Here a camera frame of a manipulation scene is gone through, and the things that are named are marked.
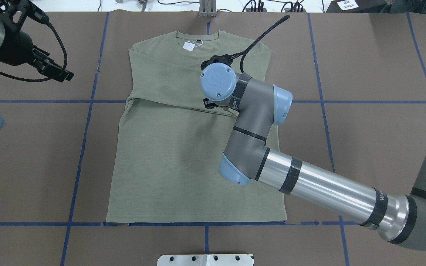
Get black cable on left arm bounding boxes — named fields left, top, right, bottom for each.
left=0, top=22, right=68, bottom=82

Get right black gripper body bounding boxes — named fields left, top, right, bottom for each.
left=203, top=98, right=235, bottom=115

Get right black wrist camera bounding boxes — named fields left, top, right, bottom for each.
left=200, top=54, right=233, bottom=71

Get aluminium frame post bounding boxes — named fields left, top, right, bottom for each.
left=198, top=0, right=217, bottom=17

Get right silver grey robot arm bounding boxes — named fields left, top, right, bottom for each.
left=200, top=62, right=426, bottom=251

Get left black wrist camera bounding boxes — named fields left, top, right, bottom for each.
left=0, top=0, right=53, bottom=31

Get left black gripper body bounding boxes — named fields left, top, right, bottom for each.
left=0, top=31, right=55, bottom=75

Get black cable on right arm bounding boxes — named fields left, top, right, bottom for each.
left=228, top=15, right=291, bottom=74

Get olive green long-sleeve shirt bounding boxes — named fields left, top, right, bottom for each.
left=105, top=31, right=286, bottom=223

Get white shirt price tag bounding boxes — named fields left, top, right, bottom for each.
left=182, top=40, right=203, bottom=51

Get black box with label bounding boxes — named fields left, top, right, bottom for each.
left=325, top=0, right=394, bottom=13

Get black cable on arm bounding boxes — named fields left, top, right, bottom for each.
left=0, top=22, right=68, bottom=82
left=228, top=15, right=291, bottom=74

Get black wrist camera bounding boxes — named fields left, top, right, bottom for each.
left=200, top=54, right=233, bottom=71
left=0, top=0, right=53, bottom=31

